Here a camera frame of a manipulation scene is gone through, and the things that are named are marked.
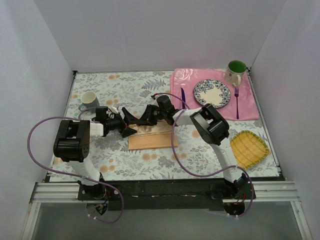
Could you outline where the purple fork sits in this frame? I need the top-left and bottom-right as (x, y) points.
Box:
(234, 87), (240, 120)

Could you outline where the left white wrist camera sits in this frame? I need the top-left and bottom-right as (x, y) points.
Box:
(109, 104), (120, 115)

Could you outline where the pink floral placemat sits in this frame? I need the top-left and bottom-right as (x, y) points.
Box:
(170, 68), (259, 121)

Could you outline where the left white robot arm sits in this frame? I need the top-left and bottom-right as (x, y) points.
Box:
(53, 106), (137, 182)

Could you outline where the floral mug green inside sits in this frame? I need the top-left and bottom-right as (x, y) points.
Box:
(223, 60), (247, 87)

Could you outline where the yellow bamboo mat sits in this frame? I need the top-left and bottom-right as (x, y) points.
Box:
(230, 130), (269, 170)

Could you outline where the grey mug white inside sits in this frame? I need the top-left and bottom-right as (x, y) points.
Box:
(78, 91), (100, 113)

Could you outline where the aluminium frame rail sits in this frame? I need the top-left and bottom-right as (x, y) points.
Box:
(29, 181), (301, 204)

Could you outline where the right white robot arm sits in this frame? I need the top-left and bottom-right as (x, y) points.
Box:
(127, 95), (250, 199)

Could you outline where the blue floral plate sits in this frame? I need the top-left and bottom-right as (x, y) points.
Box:
(193, 79), (231, 109)

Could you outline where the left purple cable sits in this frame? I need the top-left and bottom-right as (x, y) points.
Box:
(26, 106), (125, 224)

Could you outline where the purple knife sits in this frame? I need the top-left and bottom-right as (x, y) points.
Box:
(180, 88), (187, 109)

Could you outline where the orange satin napkin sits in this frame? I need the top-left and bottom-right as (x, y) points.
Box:
(128, 120), (172, 150)

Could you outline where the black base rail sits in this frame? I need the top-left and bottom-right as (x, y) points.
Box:
(77, 178), (256, 211)

